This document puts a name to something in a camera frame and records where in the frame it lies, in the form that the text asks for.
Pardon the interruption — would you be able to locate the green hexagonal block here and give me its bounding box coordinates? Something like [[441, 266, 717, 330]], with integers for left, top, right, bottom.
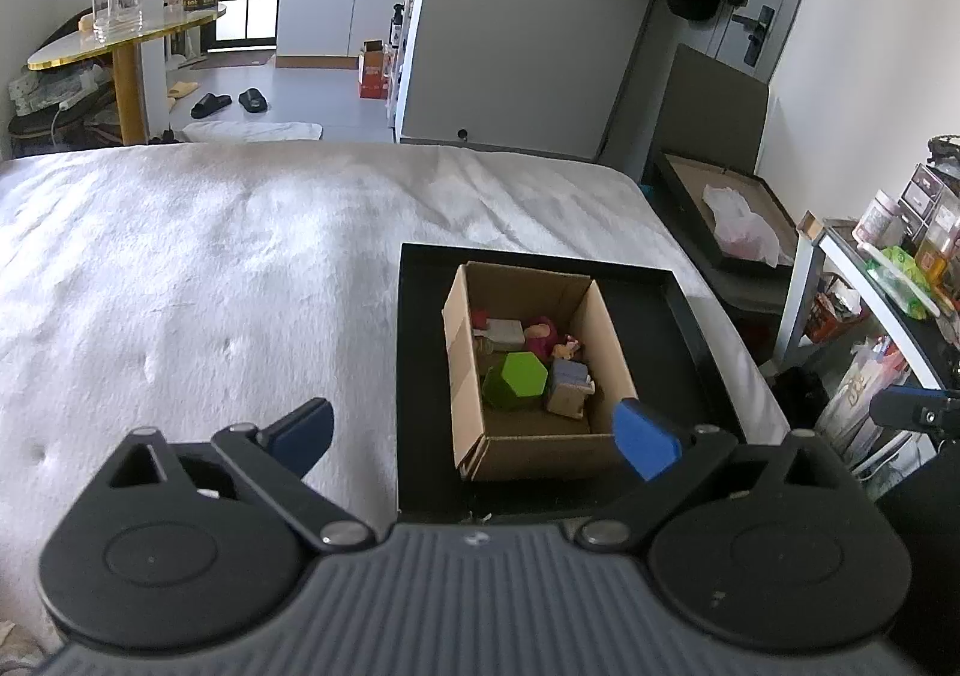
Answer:
[[482, 350, 554, 413]]

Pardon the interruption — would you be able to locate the pink jar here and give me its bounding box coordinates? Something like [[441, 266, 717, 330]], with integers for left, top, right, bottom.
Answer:
[[853, 190, 902, 250]]

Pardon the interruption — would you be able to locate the upright black board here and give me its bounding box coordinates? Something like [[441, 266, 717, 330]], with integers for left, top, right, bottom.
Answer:
[[598, 43, 771, 198]]

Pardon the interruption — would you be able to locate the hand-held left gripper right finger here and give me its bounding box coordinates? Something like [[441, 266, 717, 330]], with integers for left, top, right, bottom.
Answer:
[[576, 400, 853, 551]]

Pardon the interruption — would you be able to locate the black door lock handle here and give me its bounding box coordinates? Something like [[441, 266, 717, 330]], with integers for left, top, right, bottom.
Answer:
[[730, 4, 775, 66]]

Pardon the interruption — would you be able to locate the white floor mat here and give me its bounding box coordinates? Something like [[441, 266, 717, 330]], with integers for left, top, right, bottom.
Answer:
[[181, 119, 324, 145]]

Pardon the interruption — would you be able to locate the red carton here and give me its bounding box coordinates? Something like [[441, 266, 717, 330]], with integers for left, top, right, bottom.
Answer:
[[358, 40, 392, 100]]

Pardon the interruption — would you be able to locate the black tray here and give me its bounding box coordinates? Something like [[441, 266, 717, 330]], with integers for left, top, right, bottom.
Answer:
[[397, 242, 748, 524]]

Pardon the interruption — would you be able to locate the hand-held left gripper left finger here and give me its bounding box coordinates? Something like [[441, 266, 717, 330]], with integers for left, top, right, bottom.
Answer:
[[105, 397, 377, 554]]

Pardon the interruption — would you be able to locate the grey and lavender block figure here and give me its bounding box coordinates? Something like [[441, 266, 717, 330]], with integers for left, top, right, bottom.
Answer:
[[545, 359, 598, 420]]

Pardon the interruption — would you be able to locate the gold-edged side table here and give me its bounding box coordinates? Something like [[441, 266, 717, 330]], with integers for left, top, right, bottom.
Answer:
[[27, 4, 227, 146]]

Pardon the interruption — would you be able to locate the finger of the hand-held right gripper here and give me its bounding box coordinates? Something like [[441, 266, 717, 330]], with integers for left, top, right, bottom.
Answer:
[[870, 385, 960, 438]]

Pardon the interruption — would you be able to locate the white cabinet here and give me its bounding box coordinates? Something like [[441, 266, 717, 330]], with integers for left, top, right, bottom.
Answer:
[[275, 0, 422, 59]]

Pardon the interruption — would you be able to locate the white side shelf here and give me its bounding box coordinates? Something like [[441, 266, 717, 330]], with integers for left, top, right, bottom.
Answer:
[[771, 217, 960, 422]]

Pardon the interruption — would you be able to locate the flat black box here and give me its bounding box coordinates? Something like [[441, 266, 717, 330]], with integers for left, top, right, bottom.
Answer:
[[651, 151, 800, 273]]

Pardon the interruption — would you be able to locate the small drawer organizer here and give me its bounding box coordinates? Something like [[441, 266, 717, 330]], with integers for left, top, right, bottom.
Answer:
[[898, 161, 960, 243]]

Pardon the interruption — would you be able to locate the crumpled white plastic bag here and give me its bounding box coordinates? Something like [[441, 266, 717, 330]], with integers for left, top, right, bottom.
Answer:
[[701, 184, 782, 269]]

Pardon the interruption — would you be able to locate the green packet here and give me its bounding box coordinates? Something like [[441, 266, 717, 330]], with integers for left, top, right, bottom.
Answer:
[[868, 246, 940, 321]]

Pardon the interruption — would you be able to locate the brown cardboard box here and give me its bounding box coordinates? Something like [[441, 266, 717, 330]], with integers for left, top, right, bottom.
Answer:
[[441, 261, 640, 483]]

